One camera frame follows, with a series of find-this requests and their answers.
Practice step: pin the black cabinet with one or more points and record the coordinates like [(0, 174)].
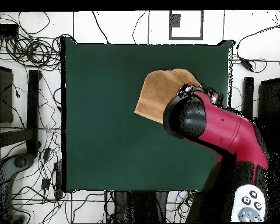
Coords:
[(3, 98), (269, 105)]

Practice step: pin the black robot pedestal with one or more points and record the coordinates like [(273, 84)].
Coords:
[(140, 207)]

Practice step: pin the flat black box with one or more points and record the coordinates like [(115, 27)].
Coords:
[(4, 29)]

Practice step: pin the grey stand base black knob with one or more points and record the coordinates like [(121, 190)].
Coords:
[(4, 170)]

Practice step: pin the black power strip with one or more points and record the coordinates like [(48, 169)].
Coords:
[(58, 179)]

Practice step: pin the dark green tablecloth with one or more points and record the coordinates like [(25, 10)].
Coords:
[(95, 151)]

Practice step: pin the black power adapter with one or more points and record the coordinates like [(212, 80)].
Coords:
[(246, 64)]

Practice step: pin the black stand frame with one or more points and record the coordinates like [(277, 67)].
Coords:
[(248, 98), (33, 112)]

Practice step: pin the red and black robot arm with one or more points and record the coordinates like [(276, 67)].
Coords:
[(224, 128)]

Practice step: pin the small black adapter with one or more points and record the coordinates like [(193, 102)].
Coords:
[(45, 183)]

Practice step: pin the grey rectangular frame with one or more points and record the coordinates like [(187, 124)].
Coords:
[(186, 38)]

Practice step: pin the tan terry towel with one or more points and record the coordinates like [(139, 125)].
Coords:
[(154, 98)]

